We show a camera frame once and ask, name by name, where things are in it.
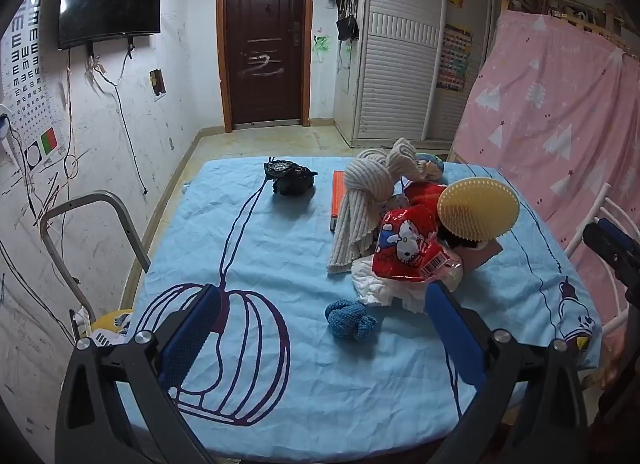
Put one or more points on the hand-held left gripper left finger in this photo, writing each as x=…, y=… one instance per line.
x=192, y=329

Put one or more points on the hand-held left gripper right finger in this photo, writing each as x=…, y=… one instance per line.
x=452, y=329

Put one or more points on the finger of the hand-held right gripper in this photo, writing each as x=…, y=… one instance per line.
x=612, y=241

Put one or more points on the paper wad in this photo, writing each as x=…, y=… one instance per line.
x=385, y=291

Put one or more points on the beige knotted knit scarf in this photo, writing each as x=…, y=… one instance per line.
x=365, y=184

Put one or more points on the white metal chair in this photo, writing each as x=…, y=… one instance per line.
x=607, y=204

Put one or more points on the pink card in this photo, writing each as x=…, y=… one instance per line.
x=482, y=256

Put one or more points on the yellow plastic basin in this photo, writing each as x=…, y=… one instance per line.
x=112, y=319

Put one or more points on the red cartoon snack packet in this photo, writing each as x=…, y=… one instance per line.
x=405, y=244

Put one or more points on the blue knitted toy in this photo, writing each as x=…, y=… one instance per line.
x=350, y=319

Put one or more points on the yellow round bristle brush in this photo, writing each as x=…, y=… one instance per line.
x=480, y=209

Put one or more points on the light blue printed tablecloth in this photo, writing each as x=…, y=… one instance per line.
x=300, y=244

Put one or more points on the plain red plastic packet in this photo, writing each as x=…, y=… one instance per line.
x=422, y=194

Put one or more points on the pink tree print curtain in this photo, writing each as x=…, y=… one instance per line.
x=550, y=94

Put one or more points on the colourful small ball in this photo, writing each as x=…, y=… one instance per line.
x=432, y=166

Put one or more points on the orange box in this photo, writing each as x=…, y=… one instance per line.
x=337, y=194

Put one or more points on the black plastic bag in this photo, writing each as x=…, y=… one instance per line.
x=290, y=176

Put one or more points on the white slatted wardrobe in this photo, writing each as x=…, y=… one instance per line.
x=395, y=69

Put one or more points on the white eye chart poster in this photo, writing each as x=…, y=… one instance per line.
x=30, y=74

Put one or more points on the dark brown door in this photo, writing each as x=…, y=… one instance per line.
x=265, y=19

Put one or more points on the grey metal chair frame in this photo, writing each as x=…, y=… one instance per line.
x=75, y=201

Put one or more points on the wooden bed frame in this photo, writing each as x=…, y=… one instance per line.
x=575, y=16

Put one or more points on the colourful grid wall poster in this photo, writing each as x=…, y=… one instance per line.
x=455, y=59

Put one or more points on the small wall picture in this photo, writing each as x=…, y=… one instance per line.
x=157, y=84

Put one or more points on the white wall socket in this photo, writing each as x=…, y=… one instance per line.
x=5, y=134

